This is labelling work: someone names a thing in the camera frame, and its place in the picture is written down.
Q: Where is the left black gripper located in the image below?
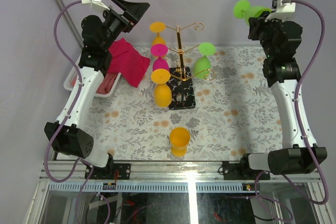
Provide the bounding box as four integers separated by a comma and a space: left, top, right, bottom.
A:
99, 0, 146, 51

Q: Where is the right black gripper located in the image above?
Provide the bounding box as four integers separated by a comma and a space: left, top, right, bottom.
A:
248, 11, 284, 59

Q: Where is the orange plastic wine glass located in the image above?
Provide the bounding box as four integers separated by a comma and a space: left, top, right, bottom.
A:
149, 22, 166, 46

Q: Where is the magenta plastic wine glass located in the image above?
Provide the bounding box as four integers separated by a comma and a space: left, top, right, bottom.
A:
150, 44, 170, 72

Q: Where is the green wine glass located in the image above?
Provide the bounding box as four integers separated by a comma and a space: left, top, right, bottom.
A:
233, 0, 271, 26
193, 42, 216, 79

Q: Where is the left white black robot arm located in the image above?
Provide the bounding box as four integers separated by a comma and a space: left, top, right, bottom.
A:
44, 0, 150, 179

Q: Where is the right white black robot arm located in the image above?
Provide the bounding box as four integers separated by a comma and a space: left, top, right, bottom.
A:
239, 17, 327, 179

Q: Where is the gold wine glass rack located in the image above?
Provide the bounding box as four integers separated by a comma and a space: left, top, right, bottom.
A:
167, 26, 210, 110

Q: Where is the orange wine glass front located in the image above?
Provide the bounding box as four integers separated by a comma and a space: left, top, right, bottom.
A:
170, 127, 191, 157

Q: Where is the magenta cloth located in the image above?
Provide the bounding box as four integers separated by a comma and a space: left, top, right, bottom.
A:
107, 38, 150, 88

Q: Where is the white plastic basket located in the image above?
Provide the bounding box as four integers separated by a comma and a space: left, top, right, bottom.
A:
64, 68, 121, 98

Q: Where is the pink cloth in basket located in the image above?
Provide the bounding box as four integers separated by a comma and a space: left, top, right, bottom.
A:
96, 73, 118, 94

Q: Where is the floral table mat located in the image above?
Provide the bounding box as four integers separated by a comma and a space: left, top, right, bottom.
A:
85, 47, 282, 161

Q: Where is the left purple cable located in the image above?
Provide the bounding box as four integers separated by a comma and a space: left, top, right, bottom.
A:
44, 0, 111, 224

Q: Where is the purple cable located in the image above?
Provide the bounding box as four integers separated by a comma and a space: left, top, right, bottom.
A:
256, 0, 329, 222
44, 0, 111, 224

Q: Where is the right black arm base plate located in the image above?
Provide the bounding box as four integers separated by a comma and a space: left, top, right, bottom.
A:
222, 161, 260, 180

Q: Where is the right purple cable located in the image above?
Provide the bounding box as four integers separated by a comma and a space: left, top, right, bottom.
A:
256, 0, 329, 222

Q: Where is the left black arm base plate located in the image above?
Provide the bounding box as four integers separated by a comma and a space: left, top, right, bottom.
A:
85, 162, 131, 181

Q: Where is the aluminium mounting rail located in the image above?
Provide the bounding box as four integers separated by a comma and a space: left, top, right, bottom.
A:
48, 160, 321, 183

